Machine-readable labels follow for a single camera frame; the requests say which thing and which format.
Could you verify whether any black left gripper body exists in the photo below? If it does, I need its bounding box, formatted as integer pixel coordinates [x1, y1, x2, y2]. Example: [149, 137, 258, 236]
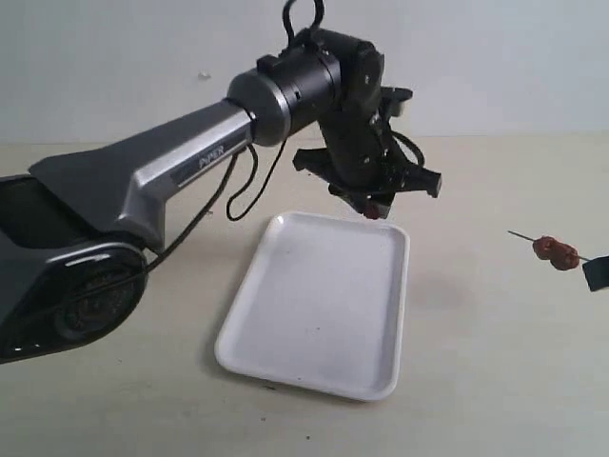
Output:
[293, 111, 442, 198]

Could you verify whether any red meatball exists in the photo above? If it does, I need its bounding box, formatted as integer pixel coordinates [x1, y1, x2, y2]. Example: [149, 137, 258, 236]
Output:
[550, 242, 580, 271]
[363, 201, 381, 220]
[532, 236, 559, 261]

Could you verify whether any thin metal skewer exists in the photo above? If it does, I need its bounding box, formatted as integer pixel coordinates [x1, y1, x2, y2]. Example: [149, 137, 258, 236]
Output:
[507, 230, 590, 262]

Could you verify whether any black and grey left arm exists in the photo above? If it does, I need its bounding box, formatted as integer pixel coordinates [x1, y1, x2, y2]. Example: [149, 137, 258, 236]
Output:
[1, 27, 442, 363]

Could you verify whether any white rectangular plastic tray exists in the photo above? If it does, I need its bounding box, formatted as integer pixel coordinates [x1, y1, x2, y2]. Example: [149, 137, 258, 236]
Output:
[214, 211, 410, 402]

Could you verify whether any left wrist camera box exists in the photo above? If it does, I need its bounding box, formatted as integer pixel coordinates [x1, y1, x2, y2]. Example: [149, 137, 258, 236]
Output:
[379, 87, 413, 119]

